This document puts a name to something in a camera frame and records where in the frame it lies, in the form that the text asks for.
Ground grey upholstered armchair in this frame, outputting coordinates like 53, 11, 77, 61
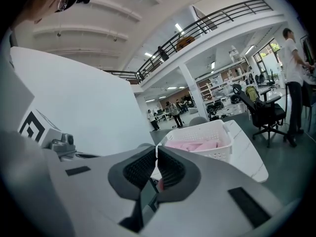
189, 116, 209, 127

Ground white marble table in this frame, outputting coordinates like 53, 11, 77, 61
150, 119, 269, 184

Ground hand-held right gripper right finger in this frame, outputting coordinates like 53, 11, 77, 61
148, 146, 288, 237

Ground person's head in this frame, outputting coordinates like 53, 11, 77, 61
14, 0, 82, 23

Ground green backpack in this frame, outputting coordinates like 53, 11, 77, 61
245, 85, 259, 101

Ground black mesh office chair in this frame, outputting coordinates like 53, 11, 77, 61
232, 84, 297, 148

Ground black balcony railing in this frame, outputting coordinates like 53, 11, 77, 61
103, 0, 274, 84

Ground pink clothes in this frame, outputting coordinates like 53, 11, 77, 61
164, 139, 219, 153

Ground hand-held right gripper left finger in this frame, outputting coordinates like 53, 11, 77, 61
0, 131, 159, 237

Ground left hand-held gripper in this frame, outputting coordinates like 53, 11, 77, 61
17, 107, 77, 161

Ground white plastic basket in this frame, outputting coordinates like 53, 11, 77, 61
160, 119, 234, 163

